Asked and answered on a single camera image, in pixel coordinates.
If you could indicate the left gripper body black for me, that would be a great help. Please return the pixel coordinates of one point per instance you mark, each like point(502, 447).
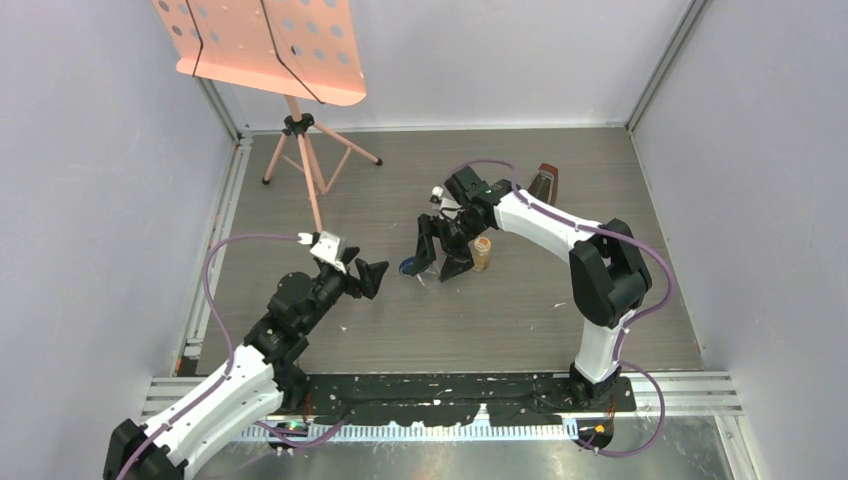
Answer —
point(330, 284)

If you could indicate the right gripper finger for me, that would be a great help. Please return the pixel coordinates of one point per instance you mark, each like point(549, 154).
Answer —
point(425, 254)
point(458, 259)

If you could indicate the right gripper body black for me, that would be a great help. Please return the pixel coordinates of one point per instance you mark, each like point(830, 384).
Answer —
point(461, 228)

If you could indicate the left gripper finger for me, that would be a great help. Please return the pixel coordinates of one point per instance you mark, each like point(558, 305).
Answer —
point(370, 276)
point(349, 254)

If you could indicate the blue round pill box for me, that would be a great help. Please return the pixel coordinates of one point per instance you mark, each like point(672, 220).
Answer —
point(411, 267)

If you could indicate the clear pill bottle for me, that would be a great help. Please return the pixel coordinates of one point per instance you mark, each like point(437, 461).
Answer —
point(481, 253)

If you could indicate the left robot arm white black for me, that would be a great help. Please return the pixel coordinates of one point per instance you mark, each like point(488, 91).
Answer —
point(261, 377)

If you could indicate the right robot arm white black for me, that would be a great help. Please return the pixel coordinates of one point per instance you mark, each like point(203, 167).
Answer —
point(609, 277)

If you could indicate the brown wooden metronome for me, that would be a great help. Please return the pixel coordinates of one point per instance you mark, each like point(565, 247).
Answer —
point(544, 185)

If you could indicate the pink music stand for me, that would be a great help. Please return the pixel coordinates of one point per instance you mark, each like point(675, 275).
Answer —
point(299, 49)

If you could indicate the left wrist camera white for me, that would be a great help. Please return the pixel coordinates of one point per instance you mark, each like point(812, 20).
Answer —
point(325, 247)

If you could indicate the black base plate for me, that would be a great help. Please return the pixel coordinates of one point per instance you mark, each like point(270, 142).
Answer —
point(452, 399)

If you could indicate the aluminium rail frame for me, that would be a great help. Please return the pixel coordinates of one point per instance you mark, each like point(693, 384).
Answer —
point(200, 315)

